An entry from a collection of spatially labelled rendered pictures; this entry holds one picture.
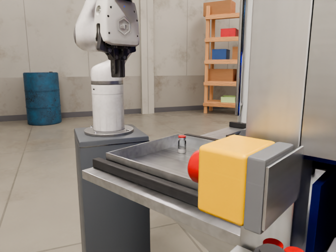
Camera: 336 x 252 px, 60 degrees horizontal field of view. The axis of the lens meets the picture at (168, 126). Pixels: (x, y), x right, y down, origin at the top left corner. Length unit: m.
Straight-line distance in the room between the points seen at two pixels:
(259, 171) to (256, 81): 0.13
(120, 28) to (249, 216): 0.52
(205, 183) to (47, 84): 5.78
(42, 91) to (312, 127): 5.80
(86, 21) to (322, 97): 0.88
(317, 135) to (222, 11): 6.87
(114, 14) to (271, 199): 0.52
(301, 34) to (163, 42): 6.98
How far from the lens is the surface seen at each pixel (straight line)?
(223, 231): 0.45
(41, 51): 6.81
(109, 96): 1.09
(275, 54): 0.35
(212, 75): 7.15
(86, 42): 1.09
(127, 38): 0.70
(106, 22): 0.67
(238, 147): 0.30
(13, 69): 6.84
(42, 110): 6.06
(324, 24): 0.34
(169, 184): 0.54
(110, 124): 1.10
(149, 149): 0.78
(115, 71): 0.70
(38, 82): 6.01
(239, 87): 1.41
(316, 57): 0.34
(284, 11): 0.35
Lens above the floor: 1.11
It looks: 11 degrees down
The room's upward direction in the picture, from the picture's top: straight up
